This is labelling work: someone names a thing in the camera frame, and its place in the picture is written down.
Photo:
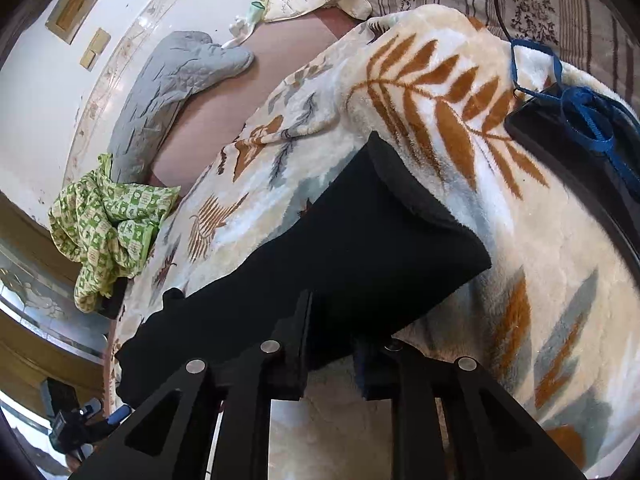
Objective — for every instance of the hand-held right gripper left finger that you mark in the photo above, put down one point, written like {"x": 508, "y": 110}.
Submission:
{"x": 287, "y": 370}

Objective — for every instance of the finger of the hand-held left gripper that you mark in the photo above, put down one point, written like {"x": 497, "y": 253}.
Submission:
{"x": 120, "y": 415}

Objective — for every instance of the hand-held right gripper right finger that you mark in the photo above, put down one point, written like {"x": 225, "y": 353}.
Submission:
{"x": 375, "y": 375}

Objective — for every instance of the black pants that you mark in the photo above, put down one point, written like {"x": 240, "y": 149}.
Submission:
{"x": 350, "y": 240}

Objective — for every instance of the wooden glass door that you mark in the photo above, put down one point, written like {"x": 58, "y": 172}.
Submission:
{"x": 35, "y": 330}

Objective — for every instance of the green checkered quilt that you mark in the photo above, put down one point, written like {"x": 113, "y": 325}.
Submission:
{"x": 100, "y": 220}

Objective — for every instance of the leaf print fleece blanket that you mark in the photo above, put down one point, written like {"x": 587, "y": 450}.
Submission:
{"x": 325, "y": 110}

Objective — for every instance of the pink mattress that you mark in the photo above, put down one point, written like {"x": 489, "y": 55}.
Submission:
{"x": 225, "y": 110}

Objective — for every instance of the grey quilted pillow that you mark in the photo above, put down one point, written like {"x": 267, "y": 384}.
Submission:
{"x": 165, "y": 95}

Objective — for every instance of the black flat device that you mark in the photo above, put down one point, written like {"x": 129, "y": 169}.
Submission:
{"x": 550, "y": 130}

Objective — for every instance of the small white cloth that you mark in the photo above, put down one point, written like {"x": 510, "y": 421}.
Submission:
{"x": 239, "y": 32}

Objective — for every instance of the small wooden wall plaque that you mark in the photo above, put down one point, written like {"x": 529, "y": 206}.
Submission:
{"x": 95, "y": 49}

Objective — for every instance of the large wooden picture frame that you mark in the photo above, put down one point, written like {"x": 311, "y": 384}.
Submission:
{"x": 77, "y": 7}

